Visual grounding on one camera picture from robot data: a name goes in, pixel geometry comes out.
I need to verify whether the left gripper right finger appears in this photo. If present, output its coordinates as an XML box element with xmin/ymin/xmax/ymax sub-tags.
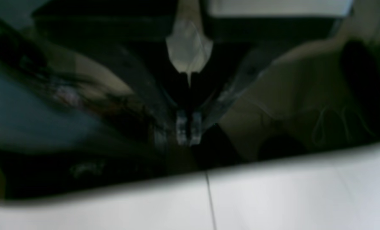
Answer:
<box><xmin>190</xmin><ymin>45</ymin><xmax>292</xmax><ymax>145</ymax></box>

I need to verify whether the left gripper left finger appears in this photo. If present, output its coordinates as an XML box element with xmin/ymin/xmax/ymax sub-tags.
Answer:
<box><xmin>91</xmin><ymin>41</ymin><xmax>189</xmax><ymax>150</ymax></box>

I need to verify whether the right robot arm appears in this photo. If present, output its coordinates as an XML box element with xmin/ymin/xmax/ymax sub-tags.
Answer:
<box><xmin>166</xmin><ymin>0</ymin><xmax>213</xmax><ymax>84</ymax></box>

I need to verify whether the grey looped cable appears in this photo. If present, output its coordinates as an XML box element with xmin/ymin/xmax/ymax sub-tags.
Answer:
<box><xmin>311</xmin><ymin>104</ymin><xmax>375</xmax><ymax>146</ymax></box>

